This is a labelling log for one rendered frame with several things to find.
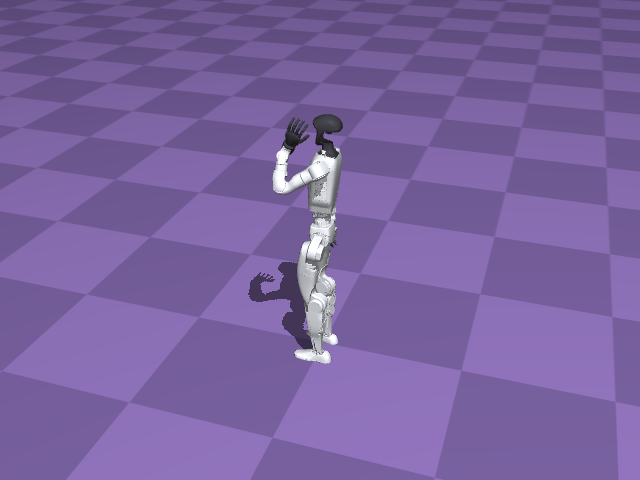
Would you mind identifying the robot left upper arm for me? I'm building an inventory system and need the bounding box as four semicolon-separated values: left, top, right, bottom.
273;162;330;195

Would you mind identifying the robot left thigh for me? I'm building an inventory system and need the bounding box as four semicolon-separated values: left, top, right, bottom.
297;235;328;311

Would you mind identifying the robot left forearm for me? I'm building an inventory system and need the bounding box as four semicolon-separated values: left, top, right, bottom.
272;145;291;192

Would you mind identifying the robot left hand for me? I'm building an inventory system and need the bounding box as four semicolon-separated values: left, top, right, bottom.
281;117;310;154

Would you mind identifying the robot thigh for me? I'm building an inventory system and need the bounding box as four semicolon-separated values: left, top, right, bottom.
297;235;328;311
316;227;337;295

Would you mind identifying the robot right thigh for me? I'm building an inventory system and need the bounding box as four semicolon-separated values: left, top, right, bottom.
316;227;337;295

